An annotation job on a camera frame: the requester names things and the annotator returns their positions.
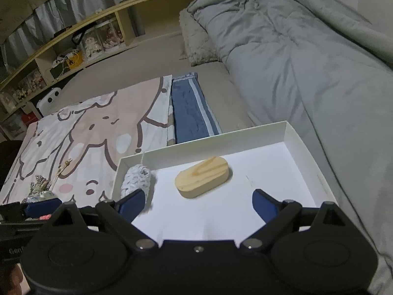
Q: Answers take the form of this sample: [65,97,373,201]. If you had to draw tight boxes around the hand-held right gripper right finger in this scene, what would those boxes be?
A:
[239,189,349,250]

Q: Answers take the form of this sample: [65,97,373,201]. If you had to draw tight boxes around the fluffy grey pillow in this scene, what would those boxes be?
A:
[179,9,219,66]

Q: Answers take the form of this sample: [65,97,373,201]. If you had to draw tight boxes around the clear doll display box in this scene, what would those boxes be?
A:
[80,32,103,59]
[97,21,125,51]

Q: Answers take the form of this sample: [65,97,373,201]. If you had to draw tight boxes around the wooden headboard shelf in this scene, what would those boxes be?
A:
[0,0,229,139]

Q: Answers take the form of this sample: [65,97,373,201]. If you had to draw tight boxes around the yellow bag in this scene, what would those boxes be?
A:
[66,51,84,70]

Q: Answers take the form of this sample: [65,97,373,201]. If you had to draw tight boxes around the black bag strap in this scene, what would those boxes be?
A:
[71,26,93,45]

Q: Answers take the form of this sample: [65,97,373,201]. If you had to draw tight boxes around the white cardboard box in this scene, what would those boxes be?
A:
[111,120,338,241]

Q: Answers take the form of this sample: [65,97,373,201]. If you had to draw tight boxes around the row of small figurines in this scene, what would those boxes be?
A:
[0,69,46,113]

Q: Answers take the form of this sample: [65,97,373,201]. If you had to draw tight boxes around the white round-eyed appliance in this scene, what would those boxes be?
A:
[37,88,63,118]

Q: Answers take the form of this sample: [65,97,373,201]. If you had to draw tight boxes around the blue floral drawstring pouch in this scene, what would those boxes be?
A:
[24,158,74,205]

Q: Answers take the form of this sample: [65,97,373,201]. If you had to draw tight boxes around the white grey crochet piece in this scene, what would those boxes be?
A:
[121,152,154,214]

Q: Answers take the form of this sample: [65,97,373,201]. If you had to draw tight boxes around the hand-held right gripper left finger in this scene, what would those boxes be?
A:
[46,190,159,251]

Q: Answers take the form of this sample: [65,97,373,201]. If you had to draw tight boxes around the grey duvet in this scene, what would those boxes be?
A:
[187,0,393,283]

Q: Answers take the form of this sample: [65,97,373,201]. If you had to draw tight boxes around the printed cartoon blanket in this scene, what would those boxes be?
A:
[0,75,177,205]

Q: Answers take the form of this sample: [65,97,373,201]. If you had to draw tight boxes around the blue striped folded cloth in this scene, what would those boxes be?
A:
[170,72,222,144]

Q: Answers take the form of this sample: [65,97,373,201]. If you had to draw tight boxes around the wooden block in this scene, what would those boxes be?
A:
[175,156,231,199]

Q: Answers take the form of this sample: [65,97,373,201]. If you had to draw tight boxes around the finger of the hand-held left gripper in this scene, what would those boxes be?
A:
[21,198,62,219]

